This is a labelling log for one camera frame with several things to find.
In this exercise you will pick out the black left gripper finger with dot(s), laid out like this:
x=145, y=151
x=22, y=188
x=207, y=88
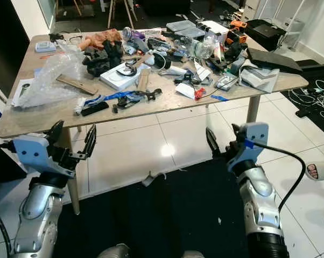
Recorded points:
x=90, y=143
x=55, y=133

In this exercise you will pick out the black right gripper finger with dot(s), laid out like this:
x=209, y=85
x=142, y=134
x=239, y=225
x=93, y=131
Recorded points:
x=213, y=145
x=237, y=133

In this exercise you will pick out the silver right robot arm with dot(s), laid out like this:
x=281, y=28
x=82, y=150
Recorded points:
x=261, y=207

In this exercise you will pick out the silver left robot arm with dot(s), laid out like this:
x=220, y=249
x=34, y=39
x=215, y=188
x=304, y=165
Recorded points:
x=37, y=217

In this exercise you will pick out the light wooden table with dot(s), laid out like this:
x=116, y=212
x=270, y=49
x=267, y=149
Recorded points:
x=38, y=117

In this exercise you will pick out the small black flat tool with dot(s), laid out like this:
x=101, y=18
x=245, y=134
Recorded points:
x=94, y=108

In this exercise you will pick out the white paper sheet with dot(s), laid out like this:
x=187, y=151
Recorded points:
x=22, y=92

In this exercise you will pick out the flat brown wooden strip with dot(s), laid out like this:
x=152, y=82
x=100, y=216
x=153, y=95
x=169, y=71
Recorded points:
x=76, y=84

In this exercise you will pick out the blue tape strip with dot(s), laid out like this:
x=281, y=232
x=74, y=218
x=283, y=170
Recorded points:
x=121, y=95

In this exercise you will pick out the clear crumpled plastic bag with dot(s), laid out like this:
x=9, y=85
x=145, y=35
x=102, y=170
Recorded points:
x=51, y=75

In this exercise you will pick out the flat white box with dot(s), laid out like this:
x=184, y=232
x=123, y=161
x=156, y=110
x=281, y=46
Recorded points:
x=119, y=76

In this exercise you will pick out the flat dark grey board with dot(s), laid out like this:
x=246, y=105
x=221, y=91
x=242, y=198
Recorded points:
x=275, y=60

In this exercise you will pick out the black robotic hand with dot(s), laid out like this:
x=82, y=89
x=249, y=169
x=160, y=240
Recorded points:
x=103, y=57

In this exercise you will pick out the small white blue device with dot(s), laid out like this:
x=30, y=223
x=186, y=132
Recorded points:
x=45, y=47

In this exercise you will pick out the black floor mat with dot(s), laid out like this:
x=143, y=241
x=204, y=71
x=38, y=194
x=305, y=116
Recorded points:
x=162, y=220

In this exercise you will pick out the white slipper with print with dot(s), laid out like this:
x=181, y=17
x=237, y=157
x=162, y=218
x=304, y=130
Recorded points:
x=321, y=170

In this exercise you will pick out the black framed glasses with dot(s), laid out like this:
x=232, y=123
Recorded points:
x=68, y=38

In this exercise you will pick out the grey robot leg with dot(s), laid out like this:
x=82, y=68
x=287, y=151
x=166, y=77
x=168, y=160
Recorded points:
x=113, y=252

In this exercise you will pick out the orange and black tool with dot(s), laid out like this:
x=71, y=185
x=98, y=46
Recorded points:
x=237, y=29

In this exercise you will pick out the black carrying case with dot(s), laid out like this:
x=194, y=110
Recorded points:
x=264, y=31

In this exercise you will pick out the brown rubber hand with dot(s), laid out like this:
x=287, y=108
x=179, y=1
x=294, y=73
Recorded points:
x=101, y=37

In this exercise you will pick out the clear plastic container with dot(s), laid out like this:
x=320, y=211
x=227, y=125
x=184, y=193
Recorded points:
x=183, y=27

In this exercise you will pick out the wooden legged chair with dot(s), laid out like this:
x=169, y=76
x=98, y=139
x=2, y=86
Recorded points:
x=121, y=11

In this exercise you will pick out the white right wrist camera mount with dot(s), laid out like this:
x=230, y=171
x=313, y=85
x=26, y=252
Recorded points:
x=254, y=137

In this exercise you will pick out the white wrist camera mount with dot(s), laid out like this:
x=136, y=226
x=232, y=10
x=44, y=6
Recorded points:
x=254, y=137
x=35, y=153

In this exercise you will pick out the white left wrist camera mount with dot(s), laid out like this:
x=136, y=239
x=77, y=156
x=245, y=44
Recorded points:
x=35, y=153

